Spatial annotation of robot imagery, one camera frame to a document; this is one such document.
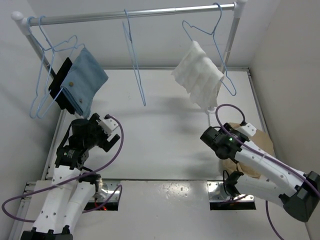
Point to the silver clothes rack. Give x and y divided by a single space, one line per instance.
24 24

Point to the blue denim cloth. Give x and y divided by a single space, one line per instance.
82 82

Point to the white quilted cloth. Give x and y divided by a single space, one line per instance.
199 76

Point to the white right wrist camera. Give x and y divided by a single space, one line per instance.
246 128

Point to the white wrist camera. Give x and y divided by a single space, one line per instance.
108 125
246 128

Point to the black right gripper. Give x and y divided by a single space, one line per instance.
226 125

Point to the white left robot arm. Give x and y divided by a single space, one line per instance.
71 185

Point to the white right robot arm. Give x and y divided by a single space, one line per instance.
298 193

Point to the black cloth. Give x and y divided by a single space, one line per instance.
55 87

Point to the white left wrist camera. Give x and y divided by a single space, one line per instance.
108 125

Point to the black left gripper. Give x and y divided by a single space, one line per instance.
93 124

